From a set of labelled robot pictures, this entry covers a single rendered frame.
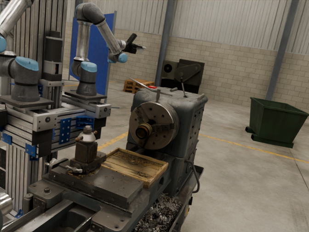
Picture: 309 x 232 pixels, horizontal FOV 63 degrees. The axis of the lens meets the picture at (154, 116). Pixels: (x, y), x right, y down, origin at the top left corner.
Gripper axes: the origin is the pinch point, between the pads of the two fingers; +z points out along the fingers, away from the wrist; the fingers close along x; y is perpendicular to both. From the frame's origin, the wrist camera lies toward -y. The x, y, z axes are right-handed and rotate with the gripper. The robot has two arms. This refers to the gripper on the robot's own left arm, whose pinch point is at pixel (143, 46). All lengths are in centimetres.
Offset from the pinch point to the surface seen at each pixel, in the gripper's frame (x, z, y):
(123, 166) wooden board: 89, -61, 58
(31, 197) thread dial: 98, -113, 57
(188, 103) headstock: 81, -13, 22
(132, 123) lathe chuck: 65, -44, 43
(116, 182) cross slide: 114, -83, 46
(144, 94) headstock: 52, -29, 27
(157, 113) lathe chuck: 78, -36, 30
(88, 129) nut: 97, -91, 28
